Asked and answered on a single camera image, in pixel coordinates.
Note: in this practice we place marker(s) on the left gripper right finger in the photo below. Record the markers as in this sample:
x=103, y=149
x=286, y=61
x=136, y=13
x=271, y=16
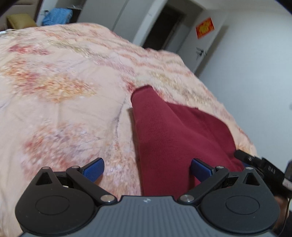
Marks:
x=210, y=179

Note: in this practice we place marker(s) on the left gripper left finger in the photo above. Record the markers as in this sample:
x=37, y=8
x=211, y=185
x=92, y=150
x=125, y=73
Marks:
x=84, y=178

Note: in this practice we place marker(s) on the dark red knit garment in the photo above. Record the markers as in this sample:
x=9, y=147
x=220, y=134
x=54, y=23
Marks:
x=170, y=136

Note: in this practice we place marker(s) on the blue clothes pile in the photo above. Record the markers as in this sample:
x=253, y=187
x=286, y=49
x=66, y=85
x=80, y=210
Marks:
x=57, y=16

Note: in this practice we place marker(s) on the floral peach bed quilt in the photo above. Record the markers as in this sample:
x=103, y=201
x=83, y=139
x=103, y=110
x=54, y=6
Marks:
x=65, y=100

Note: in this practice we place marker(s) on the white room door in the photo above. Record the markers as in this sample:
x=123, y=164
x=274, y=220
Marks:
x=187, y=51

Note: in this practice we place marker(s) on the red fu door decoration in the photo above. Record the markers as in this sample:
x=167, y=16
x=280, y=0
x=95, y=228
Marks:
x=204, y=28

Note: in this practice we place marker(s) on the grey built-in wardrobe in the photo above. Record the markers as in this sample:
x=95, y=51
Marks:
x=132, y=20

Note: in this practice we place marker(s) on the mustard yellow cushion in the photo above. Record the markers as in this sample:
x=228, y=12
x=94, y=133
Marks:
x=20, y=21

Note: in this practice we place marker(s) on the brown padded headboard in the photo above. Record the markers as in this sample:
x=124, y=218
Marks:
x=31, y=7

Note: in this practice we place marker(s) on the black door handle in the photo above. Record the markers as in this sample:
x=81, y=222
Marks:
x=200, y=53

